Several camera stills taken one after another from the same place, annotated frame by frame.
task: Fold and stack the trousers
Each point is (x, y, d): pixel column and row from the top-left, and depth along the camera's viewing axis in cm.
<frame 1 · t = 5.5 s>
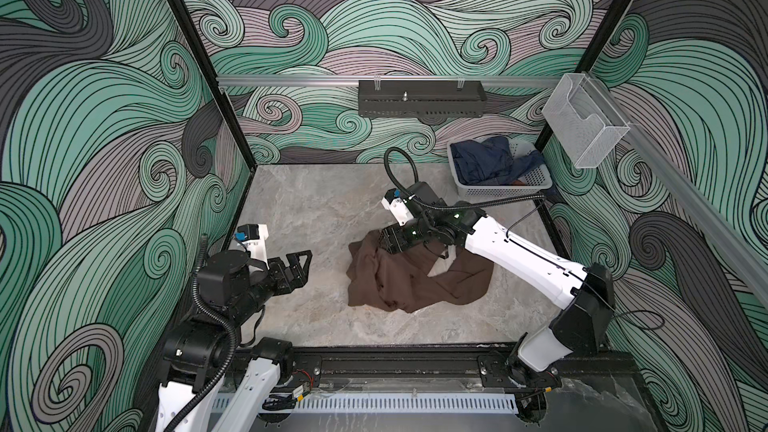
left hand: (298, 254, 63), fingers open
right hand: (386, 239, 75), fingers open
brown corduroy trousers: (401, 280, 83), point 8 cm above the table
white plastic laundry basket: (537, 181, 110), point 7 cm above the table
blue denim trousers: (490, 161, 113), point 9 cm above the table

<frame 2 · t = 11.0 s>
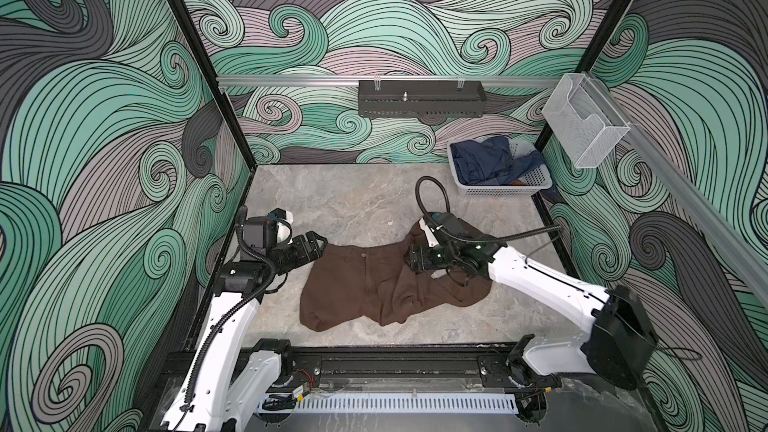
left hand: (317, 243, 74), fingers open
right hand: (415, 258, 81), fingers open
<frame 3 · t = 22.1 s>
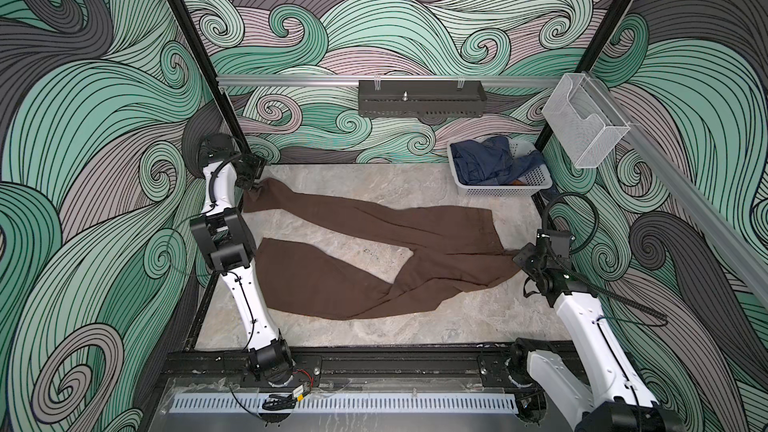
left hand: (268, 164, 98), fingers open
right hand: (526, 254, 81), fingers closed
brown corduroy trousers: (459, 248, 96), point 2 cm above the table
the other named things where they were.

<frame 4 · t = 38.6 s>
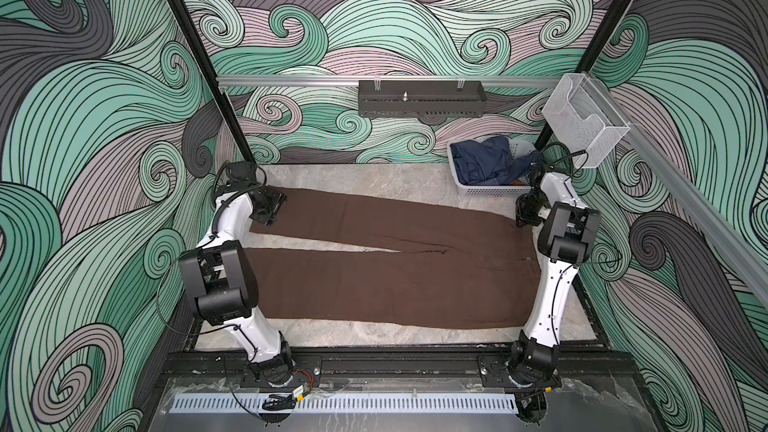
left hand: (283, 200, 90), fingers open
right hand: (517, 216, 103), fingers closed
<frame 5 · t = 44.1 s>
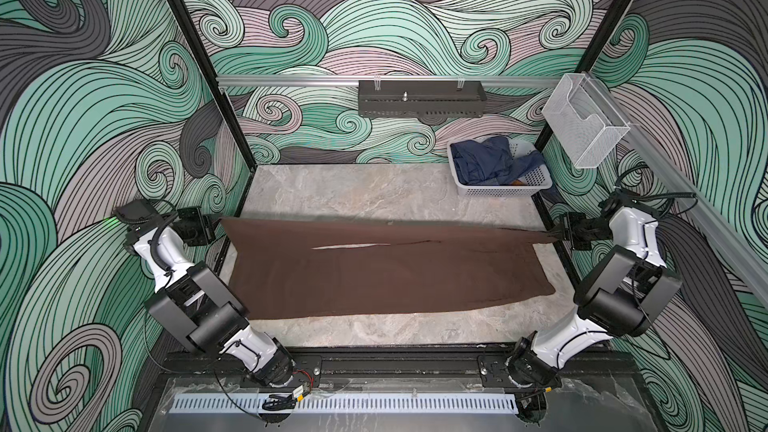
left hand: (219, 206, 80), fingers closed
right hand: (552, 228, 85), fingers closed
brown corduroy trousers: (302, 268, 94), on the table
the other named things where they were.

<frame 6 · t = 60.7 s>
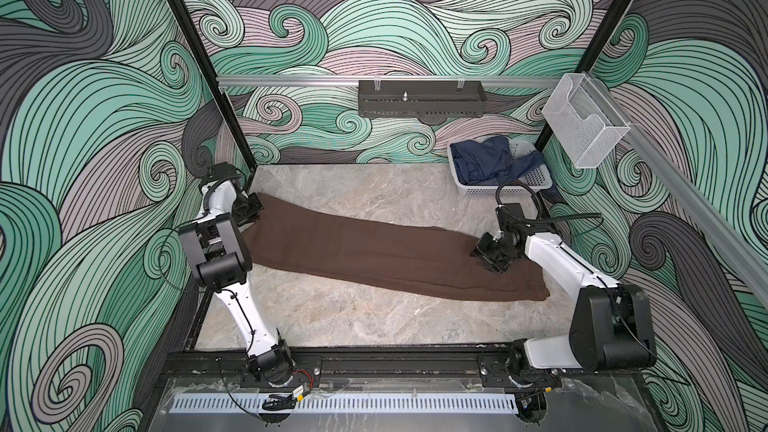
left hand: (257, 212, 95), fingers closed
right hand: (473, 256, 87), fingers open
brown corduroy trousers: (353, 245, 100), on the table
the other named things where they were.

